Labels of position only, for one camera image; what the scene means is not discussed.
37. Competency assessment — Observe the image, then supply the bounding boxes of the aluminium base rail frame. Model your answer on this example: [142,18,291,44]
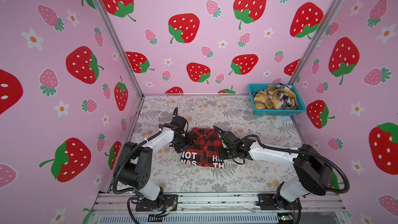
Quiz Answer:
[87,192,354,224]

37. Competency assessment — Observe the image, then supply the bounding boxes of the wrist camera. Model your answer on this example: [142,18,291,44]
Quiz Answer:
[171,116,189,132]
[221,131,240,145]

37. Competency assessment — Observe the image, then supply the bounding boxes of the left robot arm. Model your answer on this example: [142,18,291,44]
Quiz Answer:
[112,114,193,211]

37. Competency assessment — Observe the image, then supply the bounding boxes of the red black plaid shirt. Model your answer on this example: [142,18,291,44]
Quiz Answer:
[180,128,224,169]

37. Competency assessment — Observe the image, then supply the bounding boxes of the teal plastic basket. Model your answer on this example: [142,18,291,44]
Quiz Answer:
[248,84,306,117]

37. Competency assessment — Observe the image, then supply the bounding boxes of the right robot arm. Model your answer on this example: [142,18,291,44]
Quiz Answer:
[215,127,350,211]

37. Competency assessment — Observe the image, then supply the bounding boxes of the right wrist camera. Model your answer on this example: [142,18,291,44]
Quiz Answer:
[221,131,240,145]

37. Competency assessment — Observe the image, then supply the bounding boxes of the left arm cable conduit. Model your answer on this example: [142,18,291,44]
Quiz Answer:
[111,107,179,224]

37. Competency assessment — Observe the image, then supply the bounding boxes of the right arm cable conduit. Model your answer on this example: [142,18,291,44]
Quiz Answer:
[213,125,350,224]

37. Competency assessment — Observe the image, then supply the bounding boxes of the yellow plaid shirt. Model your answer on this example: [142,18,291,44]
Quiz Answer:
[254,84,300,110]

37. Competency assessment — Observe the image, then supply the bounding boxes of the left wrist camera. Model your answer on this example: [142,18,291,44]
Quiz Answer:
[171,116,189,132]

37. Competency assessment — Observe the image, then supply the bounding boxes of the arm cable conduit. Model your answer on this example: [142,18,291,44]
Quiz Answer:
[213,125,350,224]
[111,107,179,224]

